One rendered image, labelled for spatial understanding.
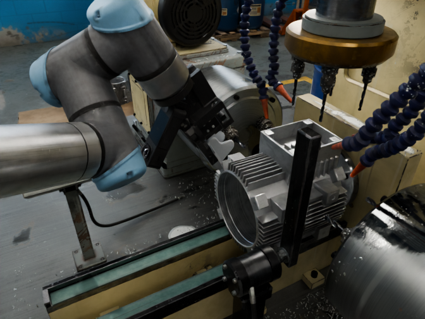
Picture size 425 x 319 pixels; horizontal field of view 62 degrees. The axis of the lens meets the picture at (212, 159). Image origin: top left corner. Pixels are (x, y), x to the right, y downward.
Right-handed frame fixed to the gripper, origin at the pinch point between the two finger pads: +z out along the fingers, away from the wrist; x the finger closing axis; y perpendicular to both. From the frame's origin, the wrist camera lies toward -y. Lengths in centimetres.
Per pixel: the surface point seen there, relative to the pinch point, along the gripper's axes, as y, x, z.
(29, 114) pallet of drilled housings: -77, 258, 64
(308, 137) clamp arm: 10.5, -20.4, -12.7
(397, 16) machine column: 46.2, -2.4, -1.4
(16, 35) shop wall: -72, 546, 69
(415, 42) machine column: 44.4, -7.6, 1.8
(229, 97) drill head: 13.6, 15.1, 0.6
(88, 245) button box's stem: -33.7, 15.3, 7.8
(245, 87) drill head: 18.1, 15.5, 1.5
